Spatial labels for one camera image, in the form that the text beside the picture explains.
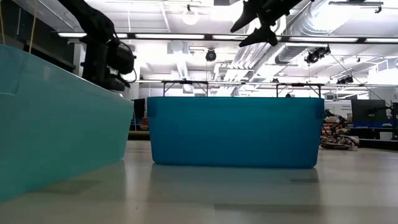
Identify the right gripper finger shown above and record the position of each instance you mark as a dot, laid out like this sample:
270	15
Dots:
250	15
262	35

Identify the clear plastic candy container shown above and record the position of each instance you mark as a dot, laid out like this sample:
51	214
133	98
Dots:
339	143

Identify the black ceiling spotlight cluster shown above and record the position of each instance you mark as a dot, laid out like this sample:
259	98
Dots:
315	56

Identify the white globe lamp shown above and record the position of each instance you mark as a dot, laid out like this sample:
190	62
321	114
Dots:
190	17

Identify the small black monitor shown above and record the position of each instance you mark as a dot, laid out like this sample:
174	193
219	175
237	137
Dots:
139	112

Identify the teal green plastic bin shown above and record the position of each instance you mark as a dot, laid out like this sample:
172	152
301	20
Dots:
56	130

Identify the black ceiling track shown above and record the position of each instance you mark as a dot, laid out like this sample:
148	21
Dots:
354	2

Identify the blue plastic bin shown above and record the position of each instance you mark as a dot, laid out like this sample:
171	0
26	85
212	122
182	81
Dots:
236	133

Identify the white printed sign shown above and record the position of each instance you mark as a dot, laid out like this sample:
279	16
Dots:
342	107

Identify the large black monitor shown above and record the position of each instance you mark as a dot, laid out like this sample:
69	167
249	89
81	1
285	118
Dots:
368	112

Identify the black desk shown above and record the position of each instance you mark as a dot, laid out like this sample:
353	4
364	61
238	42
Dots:
373	133

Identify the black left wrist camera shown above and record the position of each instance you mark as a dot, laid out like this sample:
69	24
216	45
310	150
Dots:
124	59

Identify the silver ventilation duct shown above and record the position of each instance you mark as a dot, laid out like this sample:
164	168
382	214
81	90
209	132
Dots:
290	54

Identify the black rail with light strips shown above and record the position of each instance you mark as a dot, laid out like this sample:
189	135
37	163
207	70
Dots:
208	36

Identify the thin rail with light strips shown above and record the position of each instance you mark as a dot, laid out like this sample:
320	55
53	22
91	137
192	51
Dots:
149	81

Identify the black bracket frame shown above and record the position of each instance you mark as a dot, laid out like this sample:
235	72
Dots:
298	84
186	82

